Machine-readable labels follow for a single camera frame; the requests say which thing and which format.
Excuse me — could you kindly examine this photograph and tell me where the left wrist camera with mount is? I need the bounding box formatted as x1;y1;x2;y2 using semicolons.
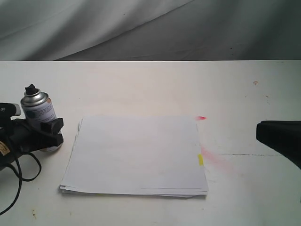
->
0;103;21;128

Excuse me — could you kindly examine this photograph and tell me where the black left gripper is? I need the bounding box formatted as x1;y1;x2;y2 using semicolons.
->
7;118;64;156

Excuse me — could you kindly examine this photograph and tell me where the yellow sticky tab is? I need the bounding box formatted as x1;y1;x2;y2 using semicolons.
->
198;154;204;166

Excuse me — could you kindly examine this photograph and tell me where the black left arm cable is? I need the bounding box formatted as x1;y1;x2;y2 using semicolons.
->
0;124;42;215

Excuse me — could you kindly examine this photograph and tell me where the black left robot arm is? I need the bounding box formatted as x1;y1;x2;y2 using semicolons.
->
0;118;64;169

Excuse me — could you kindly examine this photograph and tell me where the grey backdrop cloth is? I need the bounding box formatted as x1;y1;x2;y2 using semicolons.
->
0;0;301;61

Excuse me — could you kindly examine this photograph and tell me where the white spray paint can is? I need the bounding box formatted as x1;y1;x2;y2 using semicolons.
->
20;83;62;153

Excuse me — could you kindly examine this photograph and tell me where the white paper stack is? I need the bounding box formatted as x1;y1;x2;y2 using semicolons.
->
60;116;208;197

